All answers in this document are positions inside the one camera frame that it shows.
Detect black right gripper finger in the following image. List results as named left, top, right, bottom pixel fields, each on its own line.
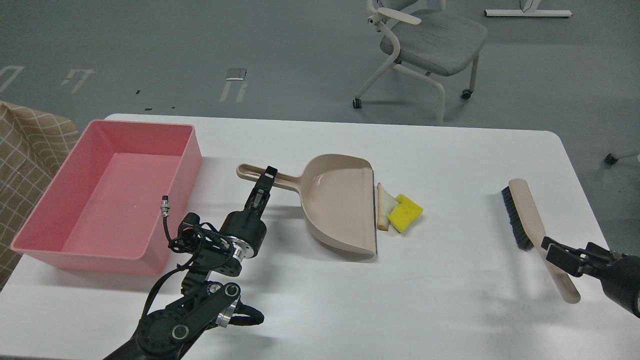
left=541, top=236, right=613, bottom=257
left=545, top=243, right=615, bottom=278

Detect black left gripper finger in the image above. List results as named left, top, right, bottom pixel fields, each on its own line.
left=244, top=166, right=278, bottom=218

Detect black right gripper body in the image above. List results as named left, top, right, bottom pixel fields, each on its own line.
left=598, top=255, right=640, bottom=317

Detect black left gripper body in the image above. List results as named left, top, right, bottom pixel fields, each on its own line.
left=219, top=210, right=266, bottom=258

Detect beige hand brush black bristles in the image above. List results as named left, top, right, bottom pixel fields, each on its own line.
left=501, top=178, right=581, bottom=305

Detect beige plastic dustpan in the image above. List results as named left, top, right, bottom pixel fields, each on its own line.
left=236, top=153, right=378, bottom=261

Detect slice of toast bread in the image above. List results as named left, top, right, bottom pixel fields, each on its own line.
left=376, top=182, right=399, bottom=231

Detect yellow sponge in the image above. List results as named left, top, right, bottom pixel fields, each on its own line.
left=386, top=194, right=424, bottom=233

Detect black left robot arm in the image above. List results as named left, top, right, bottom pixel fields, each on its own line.
left=107, top=166, right=278, bottom=360

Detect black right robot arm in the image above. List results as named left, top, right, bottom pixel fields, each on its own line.
left=541, top=236, right=640, bottom=317

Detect pink plastic bin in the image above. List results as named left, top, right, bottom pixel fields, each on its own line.
left=10, top=120, right=202, bottom=276

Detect chair caster at right edge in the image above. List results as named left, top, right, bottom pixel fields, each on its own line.
left=603, top=148, right=640, bottom=166

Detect silver floor outlet plate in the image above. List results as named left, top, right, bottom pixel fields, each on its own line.
left=225, top=68, right=247, bottom=81

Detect beige checkered cloth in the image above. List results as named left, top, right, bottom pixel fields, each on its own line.
left=0, top=101, right=80, bottom=287

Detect grey white office chair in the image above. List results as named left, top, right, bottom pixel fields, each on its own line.
left=352, top=0, right=488, bottom=126

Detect white table leg base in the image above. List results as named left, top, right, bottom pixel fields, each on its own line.
left=484, top=0, right=573, bottom=19

